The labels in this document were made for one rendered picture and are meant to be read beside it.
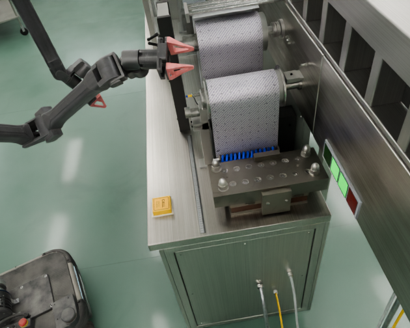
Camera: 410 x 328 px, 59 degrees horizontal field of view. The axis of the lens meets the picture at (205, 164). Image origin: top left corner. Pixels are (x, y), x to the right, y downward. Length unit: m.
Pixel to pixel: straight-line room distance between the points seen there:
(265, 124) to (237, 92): 0.17
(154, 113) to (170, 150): 0.30
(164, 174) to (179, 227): 0.28
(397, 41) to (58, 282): 1.93
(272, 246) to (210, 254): 0.24
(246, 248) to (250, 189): 0.27
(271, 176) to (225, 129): 0.23
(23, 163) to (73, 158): 0.42
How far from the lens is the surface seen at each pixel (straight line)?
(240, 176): 1.29
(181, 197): 1.43
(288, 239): 1.44
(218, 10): 1.41
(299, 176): 1.30
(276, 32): 1.48
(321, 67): 1.14
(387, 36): 0.82
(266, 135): 1.36
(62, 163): 3.22
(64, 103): 1.25
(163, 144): 1.66
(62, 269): 2.24
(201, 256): 1.42
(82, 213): 2.76
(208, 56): 1.40
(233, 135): 1.32
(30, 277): 2.30
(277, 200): 1.29
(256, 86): 1.24
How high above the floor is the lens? 1.98
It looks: 45 degrees down
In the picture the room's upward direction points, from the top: 9 degrees counter-clockwise
